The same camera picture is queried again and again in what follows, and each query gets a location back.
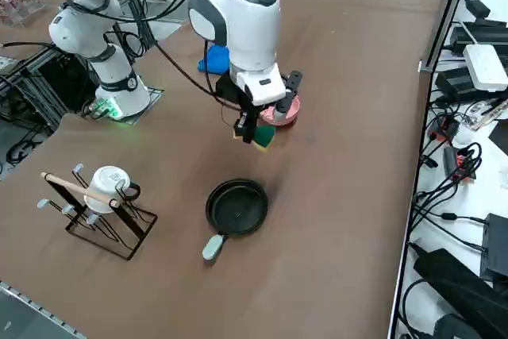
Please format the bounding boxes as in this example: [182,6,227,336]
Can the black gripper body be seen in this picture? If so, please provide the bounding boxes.
[215,71,256,118]

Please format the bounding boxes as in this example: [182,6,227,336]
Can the green yellow sponge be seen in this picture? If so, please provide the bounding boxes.
[233,123,278,154]

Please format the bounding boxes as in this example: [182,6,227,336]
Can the pink bowl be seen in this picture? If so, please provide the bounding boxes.
[260,94,302,129]

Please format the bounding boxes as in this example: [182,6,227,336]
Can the folded blue cloth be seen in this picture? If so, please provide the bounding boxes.
[197,44,232,77]

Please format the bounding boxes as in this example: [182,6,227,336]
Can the white mug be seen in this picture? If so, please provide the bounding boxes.
[83,165,142,215]

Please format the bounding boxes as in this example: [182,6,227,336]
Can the orange black power plug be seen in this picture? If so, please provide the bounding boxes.
[430,114,461,144]

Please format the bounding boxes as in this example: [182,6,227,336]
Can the flat black box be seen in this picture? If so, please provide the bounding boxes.
[450,19,508,52]

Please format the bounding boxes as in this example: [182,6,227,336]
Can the small black power adapter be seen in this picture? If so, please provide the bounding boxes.
[462,0,491,19]

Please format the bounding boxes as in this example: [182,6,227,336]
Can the aluminium edge strip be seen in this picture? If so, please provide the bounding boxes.
[0,279,87,339]

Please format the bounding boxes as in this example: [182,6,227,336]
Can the black electronics box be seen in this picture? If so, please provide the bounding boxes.
[479,213,508,281]

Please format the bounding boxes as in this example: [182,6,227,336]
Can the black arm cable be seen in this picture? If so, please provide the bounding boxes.
[152,39,239,116]

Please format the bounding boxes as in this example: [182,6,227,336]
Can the black pan pale handle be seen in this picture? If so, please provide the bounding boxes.
[201,178,271,263]

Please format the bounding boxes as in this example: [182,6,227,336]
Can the black equipment frame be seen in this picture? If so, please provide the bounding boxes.
[0,40,100,137]

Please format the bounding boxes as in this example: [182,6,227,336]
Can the black wire cup rack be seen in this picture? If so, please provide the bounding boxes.
[37,163,159,262]

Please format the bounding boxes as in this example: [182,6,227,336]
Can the black adapter red wires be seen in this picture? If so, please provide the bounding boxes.
[442,144,483,183]

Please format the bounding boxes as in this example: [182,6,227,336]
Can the aluminium camera post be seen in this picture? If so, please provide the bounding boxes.
[418,0,477,75]

